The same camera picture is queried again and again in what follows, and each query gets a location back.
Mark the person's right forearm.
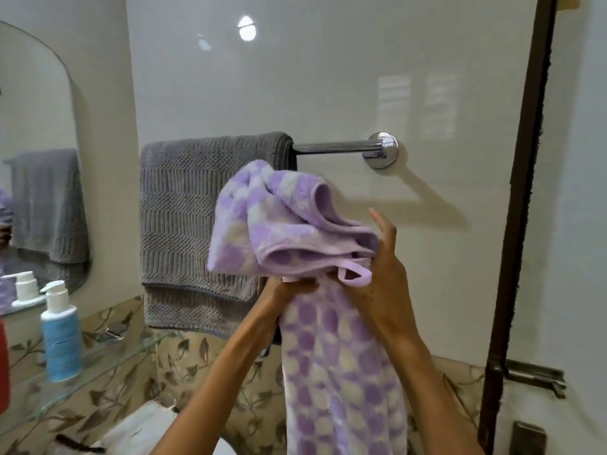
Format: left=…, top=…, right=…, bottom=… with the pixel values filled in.
left=391, top=334, right=484, bottom=455

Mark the rounded wall mirror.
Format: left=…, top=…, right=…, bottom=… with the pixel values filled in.
left=0, top=19, right=94, bottom=299

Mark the white wash basin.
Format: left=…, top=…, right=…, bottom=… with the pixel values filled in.
left=92, top=402, right=233, bottom=455

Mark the person's left hand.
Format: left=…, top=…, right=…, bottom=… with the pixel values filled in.
left=258, top=277, right=319, bottom=326

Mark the red shampoo bottle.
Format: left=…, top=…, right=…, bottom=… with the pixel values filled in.
left=0, top=319, right=11, bottom=415

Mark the grey ribbed towel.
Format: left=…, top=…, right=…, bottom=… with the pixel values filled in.
left=138, top=132, right=298, bottom=346

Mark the glass wall shelf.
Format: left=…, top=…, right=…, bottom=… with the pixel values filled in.
left=0, top=329, right=183, bottom=434

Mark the white door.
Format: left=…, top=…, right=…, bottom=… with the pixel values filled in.
left=493, top=0, right=607, bottom=455

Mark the purple dotted towel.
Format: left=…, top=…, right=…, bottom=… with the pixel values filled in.
left=208, top=159, right=411, bottom=455

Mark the person's left forearm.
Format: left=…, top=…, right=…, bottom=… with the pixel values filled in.
left=151, top=305, right=281, bottom=455

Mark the metal door latch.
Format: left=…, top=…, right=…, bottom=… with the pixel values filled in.
left=491, top=360, right=568, bottom=399

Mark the blue white pump bottle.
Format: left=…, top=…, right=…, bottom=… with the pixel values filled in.
left=39, top=280, right=84, bottom=384

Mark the person's right hand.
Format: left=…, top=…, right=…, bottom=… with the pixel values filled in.
left=353, top=207, right=421, bottom=349

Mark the chrome towel bar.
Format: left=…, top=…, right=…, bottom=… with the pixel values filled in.
left=291, top=132, right=399, bottom=170

